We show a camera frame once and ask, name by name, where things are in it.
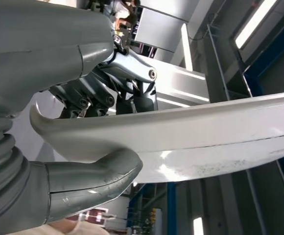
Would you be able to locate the long ceiling light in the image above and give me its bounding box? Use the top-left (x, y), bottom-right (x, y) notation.
top-left (235, 0), bottom-right (279, 49)
top-left (180, 23), bottom-right (193, 72)
top-left (193, 217), bottom-right (204, 235)

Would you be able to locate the red and white sign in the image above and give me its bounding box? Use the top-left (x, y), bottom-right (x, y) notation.
top-left (67, 207), bottom-right (116, 228)

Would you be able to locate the blue column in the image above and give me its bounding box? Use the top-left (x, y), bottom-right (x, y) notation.
top-left (166, 182), bottom-right (177, 235)

